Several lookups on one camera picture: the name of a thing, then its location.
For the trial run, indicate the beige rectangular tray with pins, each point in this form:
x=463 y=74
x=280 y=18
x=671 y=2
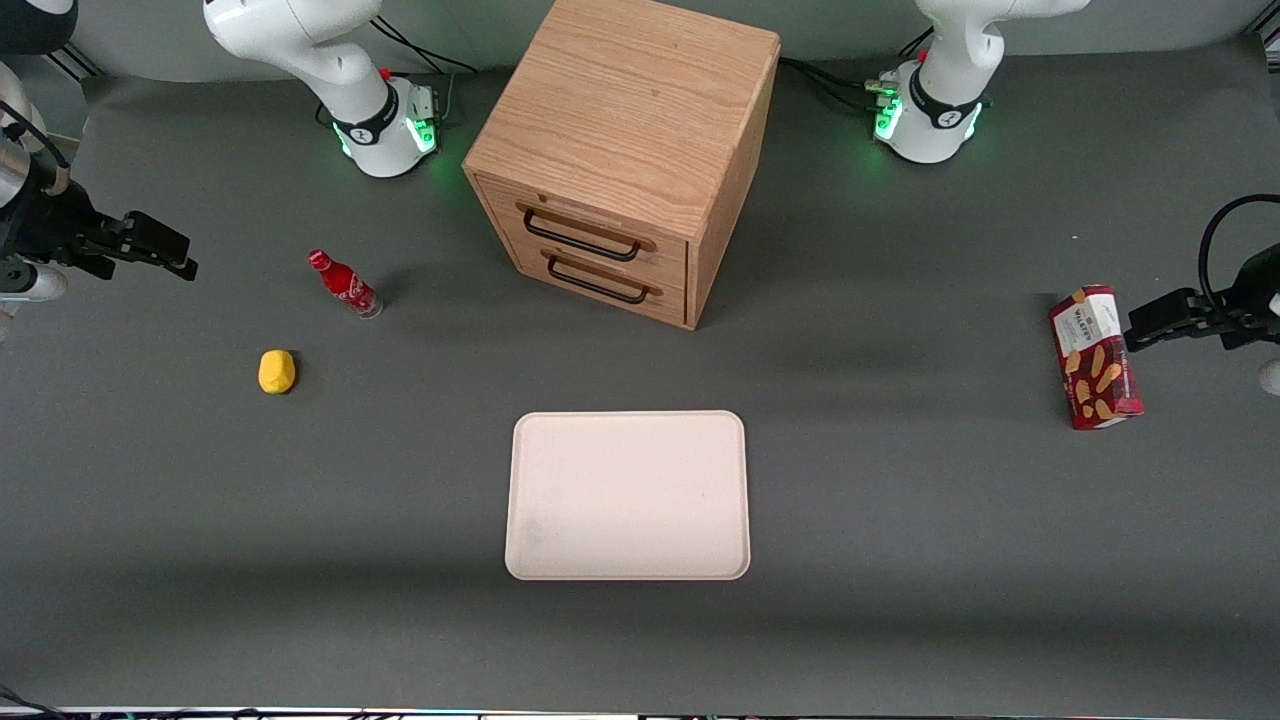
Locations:
x=628 y=495

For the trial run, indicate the wooden drawer front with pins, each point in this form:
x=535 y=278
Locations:
x=665 y=262
x=670 y=305

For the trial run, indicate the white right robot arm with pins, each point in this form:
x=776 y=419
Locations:
x=300 y=40

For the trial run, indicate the red coke bottle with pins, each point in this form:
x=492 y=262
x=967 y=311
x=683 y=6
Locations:
x=347 y=285

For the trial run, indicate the oak wooden drawer cabinet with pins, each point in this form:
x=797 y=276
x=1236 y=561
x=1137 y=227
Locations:
x=630 y=100

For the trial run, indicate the aluminium frame rail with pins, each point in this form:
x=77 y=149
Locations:
x=1265 y=45
x=75 y=62

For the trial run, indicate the red cookie box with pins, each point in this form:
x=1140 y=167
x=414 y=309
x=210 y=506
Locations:
x=1095 y=360

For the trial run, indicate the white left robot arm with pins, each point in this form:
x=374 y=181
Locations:
x=950 y=100

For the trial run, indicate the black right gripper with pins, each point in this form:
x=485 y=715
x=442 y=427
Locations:
x=48 y=225

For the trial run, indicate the yellow toy lemon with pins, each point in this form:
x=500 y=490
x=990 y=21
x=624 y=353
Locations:
x=277 y=372

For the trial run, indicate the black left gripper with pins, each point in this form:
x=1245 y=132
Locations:
x=1243 y=309

